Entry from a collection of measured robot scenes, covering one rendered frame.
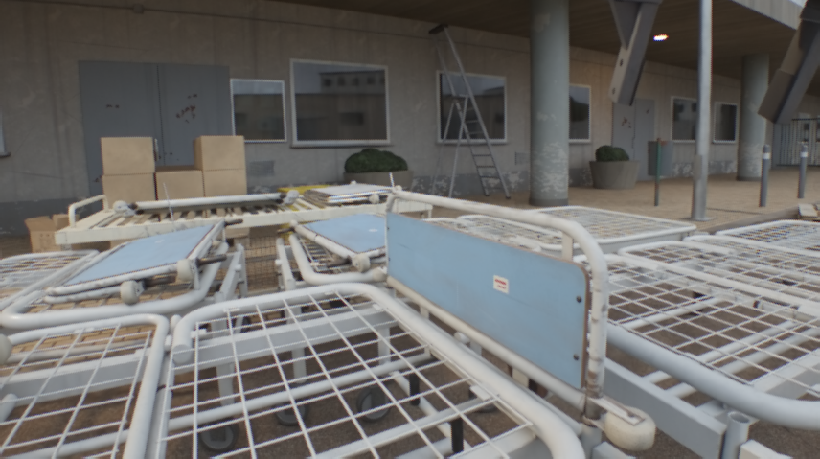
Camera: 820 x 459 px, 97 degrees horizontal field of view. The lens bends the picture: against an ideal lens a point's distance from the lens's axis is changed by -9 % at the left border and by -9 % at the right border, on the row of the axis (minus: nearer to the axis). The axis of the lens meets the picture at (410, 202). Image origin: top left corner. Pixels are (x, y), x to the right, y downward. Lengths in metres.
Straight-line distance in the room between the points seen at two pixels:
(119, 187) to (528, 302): 3.76
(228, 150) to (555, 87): 4.69
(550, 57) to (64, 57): 6.74
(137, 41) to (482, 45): 5.92
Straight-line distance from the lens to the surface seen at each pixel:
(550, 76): 6.61
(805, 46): 0.44
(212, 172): 4.15
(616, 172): 9.54
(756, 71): 13.45
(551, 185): 6.54
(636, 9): 0.37
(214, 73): 6.62
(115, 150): 4.11
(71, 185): 6.75
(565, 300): 0.65
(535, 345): 0.73
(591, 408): 0.69
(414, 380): 1.04
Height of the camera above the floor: 0.88
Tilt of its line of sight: 7 degrees down
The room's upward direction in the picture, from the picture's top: 1 degrees counter-clockwise
